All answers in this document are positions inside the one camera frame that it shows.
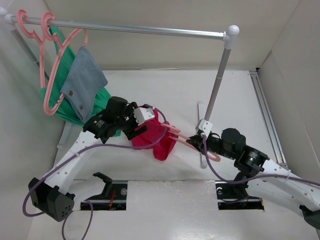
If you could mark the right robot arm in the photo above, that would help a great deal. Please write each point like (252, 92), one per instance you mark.
(260, 176)

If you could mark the pink hanger with clothes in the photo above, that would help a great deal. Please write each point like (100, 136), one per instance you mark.
(62, 47)

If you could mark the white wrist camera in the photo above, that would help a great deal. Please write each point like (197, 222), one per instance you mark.
(143, 115)
(203, 128)

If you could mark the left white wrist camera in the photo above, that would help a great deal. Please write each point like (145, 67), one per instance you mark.
(143, 115)

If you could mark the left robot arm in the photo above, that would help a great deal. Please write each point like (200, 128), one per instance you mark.
(55, 194)

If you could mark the blue denim garment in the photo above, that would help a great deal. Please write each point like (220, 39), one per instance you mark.
(84, 87)

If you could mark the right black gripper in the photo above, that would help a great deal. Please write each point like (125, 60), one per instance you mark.
(195, 140)

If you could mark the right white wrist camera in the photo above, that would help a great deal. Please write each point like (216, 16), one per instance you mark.
(203, 128)

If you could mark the green t shirt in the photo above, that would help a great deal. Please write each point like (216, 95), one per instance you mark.
(65, 110)

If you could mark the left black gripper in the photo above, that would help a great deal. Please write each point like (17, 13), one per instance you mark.
(128, 132)

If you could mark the silver clothes rack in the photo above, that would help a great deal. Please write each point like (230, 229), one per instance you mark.
(229, 38)

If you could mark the aluminium rail right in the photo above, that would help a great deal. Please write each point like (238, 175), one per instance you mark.
(277, 150)

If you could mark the red t shirt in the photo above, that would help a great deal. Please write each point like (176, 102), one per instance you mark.
(158, 135)

